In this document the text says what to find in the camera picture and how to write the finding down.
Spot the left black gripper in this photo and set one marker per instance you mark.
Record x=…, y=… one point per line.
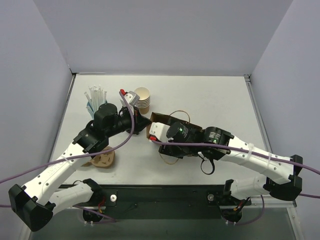
x=136, y=120

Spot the green paper bag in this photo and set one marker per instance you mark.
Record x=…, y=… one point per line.
x=180, y=131

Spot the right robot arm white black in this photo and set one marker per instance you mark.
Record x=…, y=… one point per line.
x=277, y=176

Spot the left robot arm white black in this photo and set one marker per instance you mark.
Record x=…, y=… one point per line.
x=38, y=200

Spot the stack of paper cups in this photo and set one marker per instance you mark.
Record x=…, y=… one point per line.
x=143, y=104

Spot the white wrapped straws bundle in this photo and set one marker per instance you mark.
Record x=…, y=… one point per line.
x=96, y=96

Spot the blue straw holder cup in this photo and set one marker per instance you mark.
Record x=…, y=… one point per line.
x=90, y=109

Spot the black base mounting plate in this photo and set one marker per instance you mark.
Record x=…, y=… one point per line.
x=165, y=202

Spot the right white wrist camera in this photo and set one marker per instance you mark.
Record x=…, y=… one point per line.
x=158, y=131

